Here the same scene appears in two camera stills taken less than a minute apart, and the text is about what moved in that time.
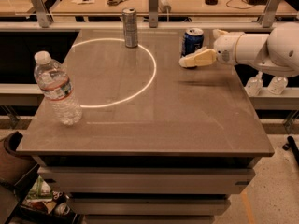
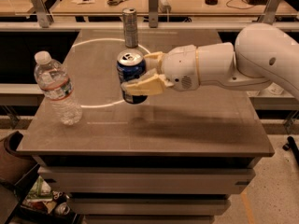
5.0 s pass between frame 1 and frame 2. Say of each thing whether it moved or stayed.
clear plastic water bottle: stayed
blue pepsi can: moved
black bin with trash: stayed
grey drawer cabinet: stayed
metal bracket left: stayed
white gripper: moved
